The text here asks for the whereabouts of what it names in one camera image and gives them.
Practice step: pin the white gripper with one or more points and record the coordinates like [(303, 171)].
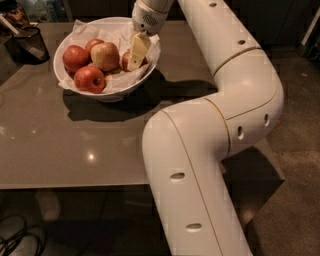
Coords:
[(146, 20)]

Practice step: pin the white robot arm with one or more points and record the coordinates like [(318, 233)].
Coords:
[(184, 144)]

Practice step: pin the yellowish red apple centre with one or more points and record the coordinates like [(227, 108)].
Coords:
[(105, 56)]

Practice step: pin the red apple back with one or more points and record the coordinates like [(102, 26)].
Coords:
[(91, 43)]

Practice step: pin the white bowl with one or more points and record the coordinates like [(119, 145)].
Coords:
[(133, 87)]

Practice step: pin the red apple front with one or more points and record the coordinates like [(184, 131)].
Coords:
[(90, 79)]

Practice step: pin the white crumpled paper liner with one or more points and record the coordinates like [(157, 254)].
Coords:
[(113, 31)]

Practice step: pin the black mesh pen cup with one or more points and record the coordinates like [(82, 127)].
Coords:
[(29, 46)]

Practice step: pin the items on shelf background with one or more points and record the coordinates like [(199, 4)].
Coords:
[(23, 13)]

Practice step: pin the dark cabinet in background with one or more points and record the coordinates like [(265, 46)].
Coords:
[(272, 22)]

